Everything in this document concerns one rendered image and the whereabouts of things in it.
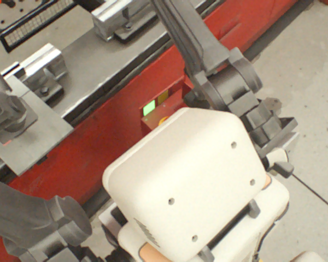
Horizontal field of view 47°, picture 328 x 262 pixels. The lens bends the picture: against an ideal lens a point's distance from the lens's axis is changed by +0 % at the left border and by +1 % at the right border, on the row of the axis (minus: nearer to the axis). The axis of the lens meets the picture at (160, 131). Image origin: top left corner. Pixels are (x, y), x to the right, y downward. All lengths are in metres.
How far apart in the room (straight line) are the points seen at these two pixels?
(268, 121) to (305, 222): 1.34
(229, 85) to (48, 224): 0.41
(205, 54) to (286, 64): 1.79
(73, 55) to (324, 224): 1.43
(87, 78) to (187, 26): 0.57
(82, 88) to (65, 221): 0.70
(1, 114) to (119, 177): 0.26
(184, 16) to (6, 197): 0.47
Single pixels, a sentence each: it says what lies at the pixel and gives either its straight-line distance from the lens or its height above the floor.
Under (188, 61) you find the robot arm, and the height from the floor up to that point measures 1.10.
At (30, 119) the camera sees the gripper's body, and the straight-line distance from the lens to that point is 0.94.
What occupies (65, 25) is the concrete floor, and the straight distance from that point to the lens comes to 2.72.
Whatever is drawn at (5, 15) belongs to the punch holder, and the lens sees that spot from 1.02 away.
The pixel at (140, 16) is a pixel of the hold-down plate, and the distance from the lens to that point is 1.39.
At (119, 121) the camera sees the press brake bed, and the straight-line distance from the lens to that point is 1.48.
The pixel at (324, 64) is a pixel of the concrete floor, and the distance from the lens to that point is 2.61.
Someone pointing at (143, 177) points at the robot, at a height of 1.38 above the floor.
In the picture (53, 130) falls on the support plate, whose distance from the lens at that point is 1.03.
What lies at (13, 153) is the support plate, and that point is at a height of 1.00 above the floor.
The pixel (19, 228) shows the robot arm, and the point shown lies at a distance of 0.57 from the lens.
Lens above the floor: 1.86
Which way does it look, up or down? 60 degrees down
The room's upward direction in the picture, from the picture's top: 1 degrees counter-clockwise
